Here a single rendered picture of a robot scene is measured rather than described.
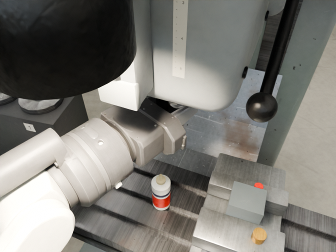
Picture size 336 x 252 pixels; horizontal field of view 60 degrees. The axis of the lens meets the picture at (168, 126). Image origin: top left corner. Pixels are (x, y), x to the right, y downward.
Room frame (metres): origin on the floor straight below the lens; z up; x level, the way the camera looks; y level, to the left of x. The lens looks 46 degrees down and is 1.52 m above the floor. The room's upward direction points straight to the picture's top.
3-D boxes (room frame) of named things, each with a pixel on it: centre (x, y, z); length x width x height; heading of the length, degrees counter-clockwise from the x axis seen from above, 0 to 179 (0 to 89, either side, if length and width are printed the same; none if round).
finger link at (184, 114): (0.30, -0.02, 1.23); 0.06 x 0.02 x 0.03; 136
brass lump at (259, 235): (0.21, -0.15, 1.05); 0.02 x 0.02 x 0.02
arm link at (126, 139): (0.26, 0.06, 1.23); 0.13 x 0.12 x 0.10; 46
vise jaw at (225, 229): (0.22, -0.12, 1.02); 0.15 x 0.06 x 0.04; 70
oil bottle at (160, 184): (0.34, 0.01, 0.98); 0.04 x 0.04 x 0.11
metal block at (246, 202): (0.27, -0.14, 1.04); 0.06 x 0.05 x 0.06; 70
